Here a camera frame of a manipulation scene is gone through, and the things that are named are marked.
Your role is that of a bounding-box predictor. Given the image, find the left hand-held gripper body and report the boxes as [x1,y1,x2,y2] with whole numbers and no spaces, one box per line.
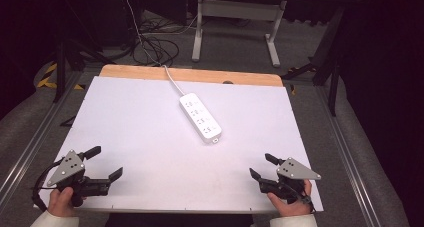
[46,149,112,208]

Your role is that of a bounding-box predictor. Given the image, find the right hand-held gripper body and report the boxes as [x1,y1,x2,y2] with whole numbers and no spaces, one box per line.
[258,156,322,205]

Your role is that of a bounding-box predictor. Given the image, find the person's right hand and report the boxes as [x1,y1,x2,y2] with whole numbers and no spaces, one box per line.
[266,179,315,218]

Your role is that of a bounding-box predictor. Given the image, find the person's left hand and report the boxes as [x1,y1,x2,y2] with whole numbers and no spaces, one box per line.
[47,186,80,218]

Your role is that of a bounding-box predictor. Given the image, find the white board sheet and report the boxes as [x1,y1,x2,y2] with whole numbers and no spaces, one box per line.
[33,75,325,215]

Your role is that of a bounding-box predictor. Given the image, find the white power strip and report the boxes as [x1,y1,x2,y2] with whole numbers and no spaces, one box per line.
[179,92,223,145]

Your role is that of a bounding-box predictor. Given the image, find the yellow black floor tape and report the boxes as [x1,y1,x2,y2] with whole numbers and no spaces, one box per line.
[36,62,85,91]

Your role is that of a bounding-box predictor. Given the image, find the black metal stand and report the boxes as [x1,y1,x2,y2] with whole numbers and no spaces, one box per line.
[53,0,116,104]
[281,5,346,117]

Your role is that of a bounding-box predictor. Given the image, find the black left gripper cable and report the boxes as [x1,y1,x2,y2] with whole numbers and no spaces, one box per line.
[31,156,65,213]

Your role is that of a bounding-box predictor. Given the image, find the aluminium floor rail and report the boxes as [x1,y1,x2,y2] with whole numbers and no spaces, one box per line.
[314,85,384,227]
[0,71,84,201]

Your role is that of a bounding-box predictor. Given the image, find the white power strip cable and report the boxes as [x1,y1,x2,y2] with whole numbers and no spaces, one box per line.
[121,0,186,97]

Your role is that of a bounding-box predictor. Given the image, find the black floor cables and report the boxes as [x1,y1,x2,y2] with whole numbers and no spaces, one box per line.
[131,18,181,68]

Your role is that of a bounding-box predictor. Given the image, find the white metal desk frame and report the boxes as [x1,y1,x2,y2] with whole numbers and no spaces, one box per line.
[191,0,288,68]

